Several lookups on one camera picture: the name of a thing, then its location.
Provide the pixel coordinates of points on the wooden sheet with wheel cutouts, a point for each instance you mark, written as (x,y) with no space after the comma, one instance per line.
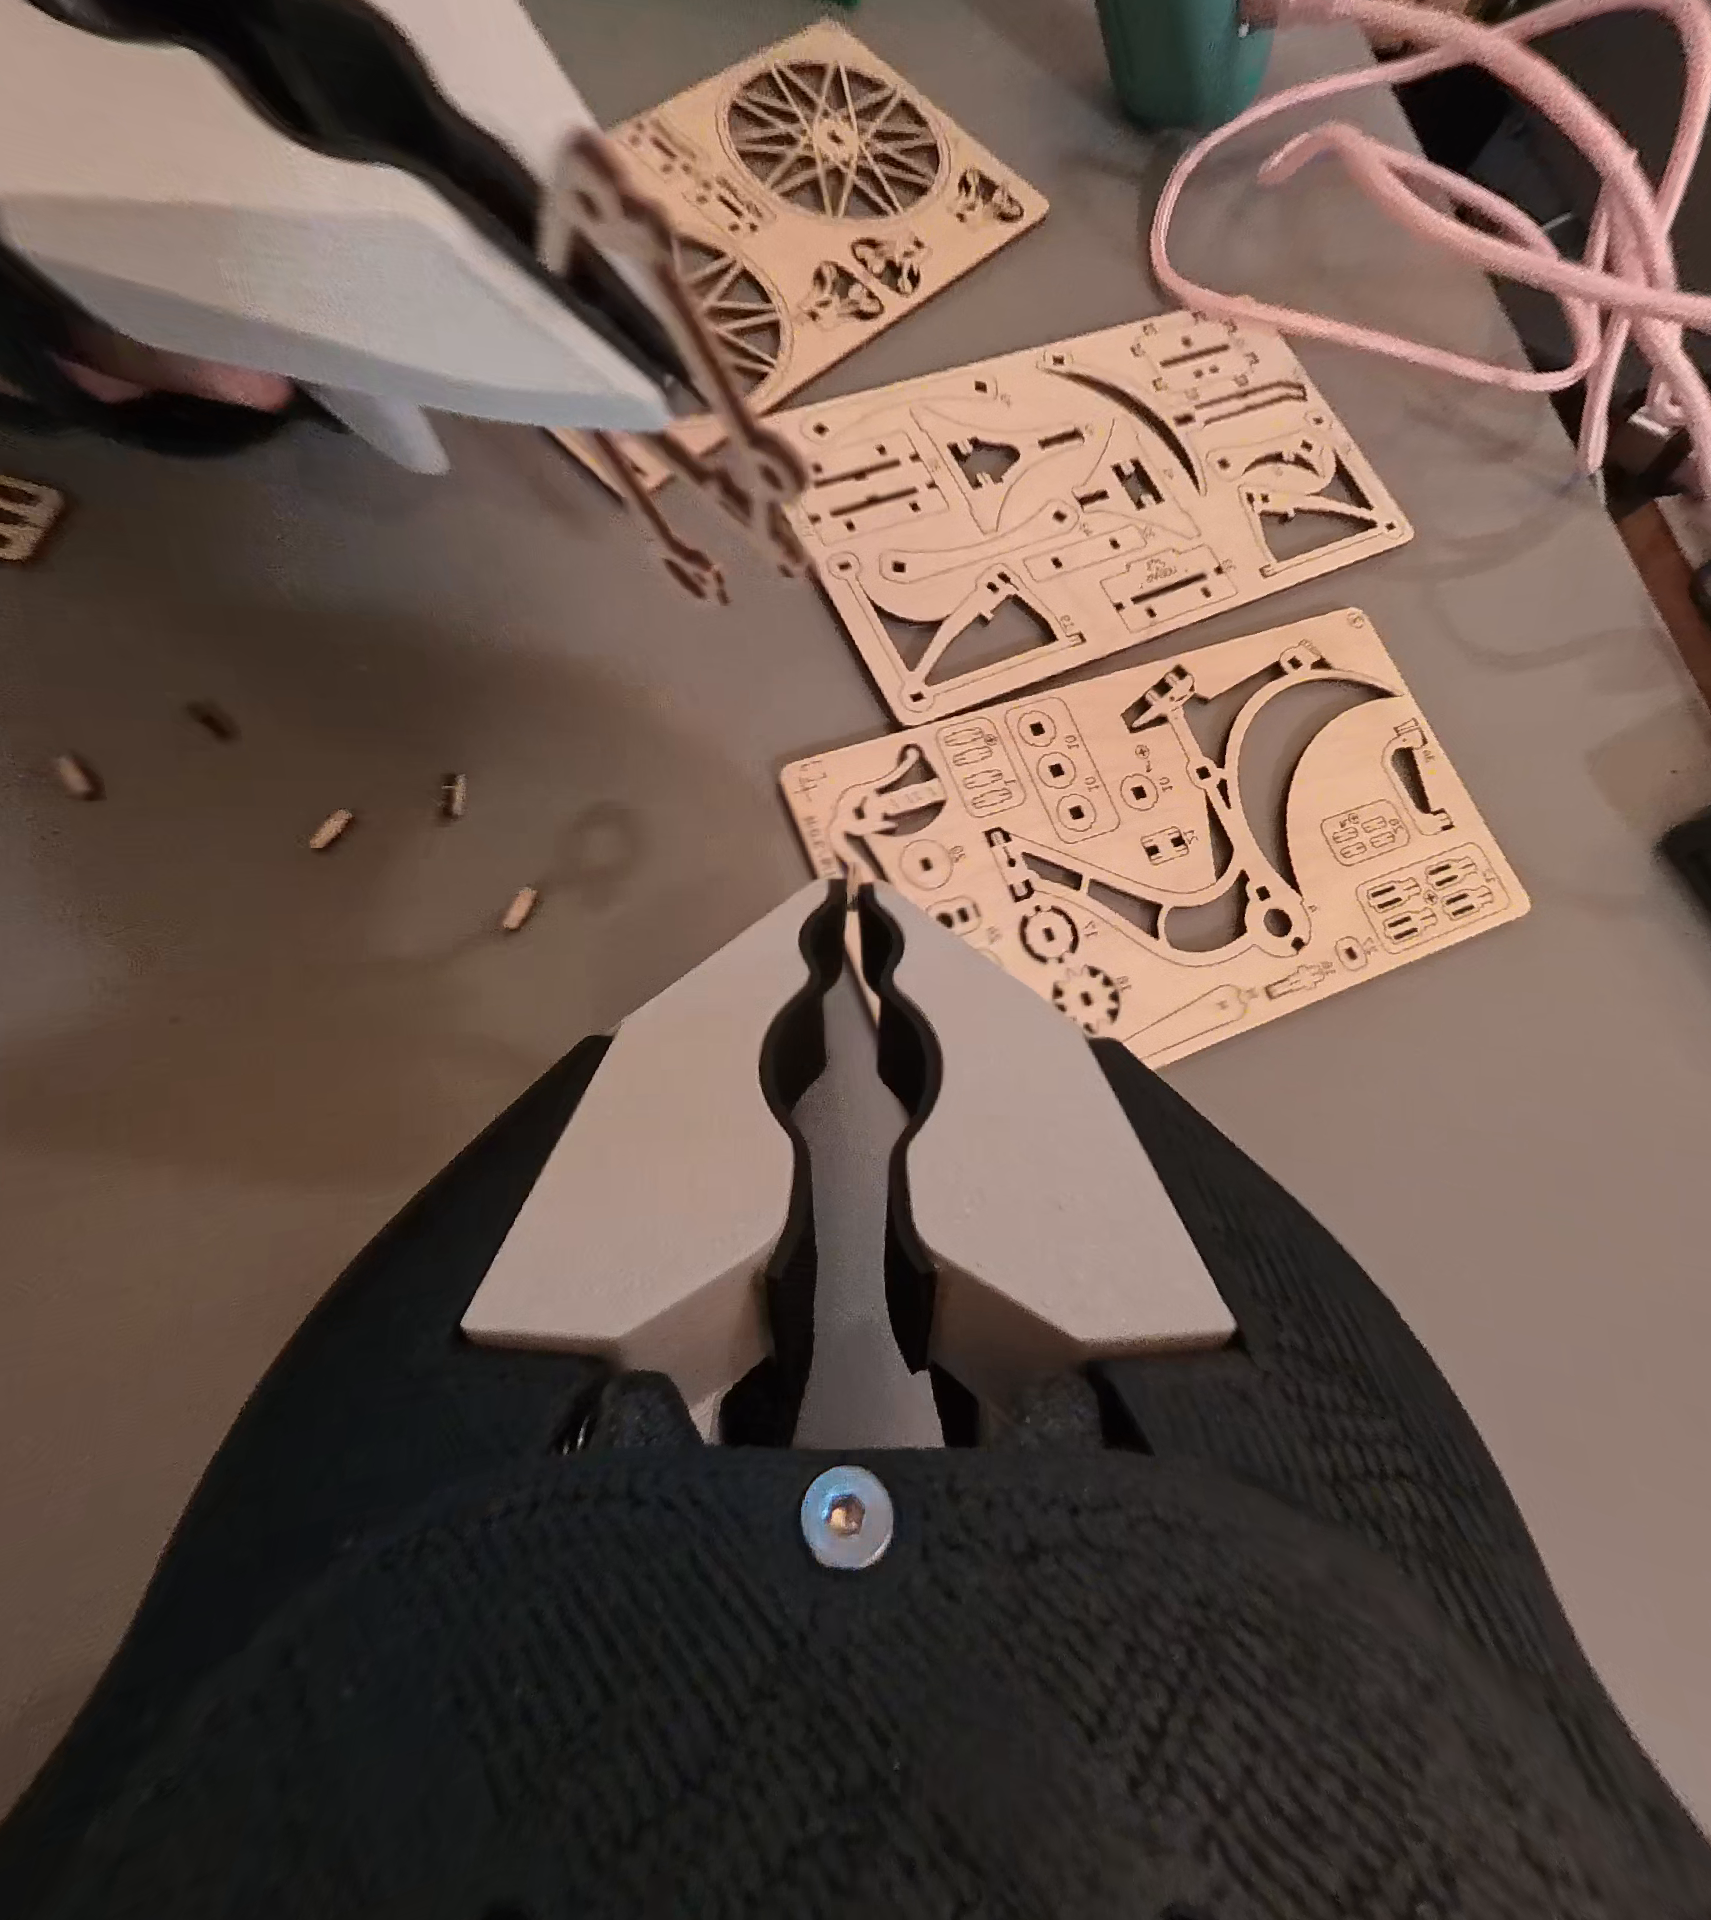
(942,154)

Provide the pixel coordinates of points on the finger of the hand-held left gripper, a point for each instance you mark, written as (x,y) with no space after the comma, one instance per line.
(270,285)
(464,75)

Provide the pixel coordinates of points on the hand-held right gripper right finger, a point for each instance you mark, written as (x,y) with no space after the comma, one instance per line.
(1066,1200)

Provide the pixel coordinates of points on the person's left hand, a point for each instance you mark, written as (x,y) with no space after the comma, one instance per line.
(180,383)

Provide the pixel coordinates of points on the wooden bicycle frame part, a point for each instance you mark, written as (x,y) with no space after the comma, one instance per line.
(676,330)

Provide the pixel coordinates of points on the wooden sheet with crescent cutouts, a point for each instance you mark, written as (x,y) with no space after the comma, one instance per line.
(1066,525)

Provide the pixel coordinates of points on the wooden sheet with frame cutout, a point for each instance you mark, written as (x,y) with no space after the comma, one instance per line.
(1200,961)

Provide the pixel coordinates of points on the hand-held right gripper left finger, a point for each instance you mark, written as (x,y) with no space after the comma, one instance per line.
(616,1200)

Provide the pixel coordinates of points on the teal green container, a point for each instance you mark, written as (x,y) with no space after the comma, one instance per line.
(1186,60)

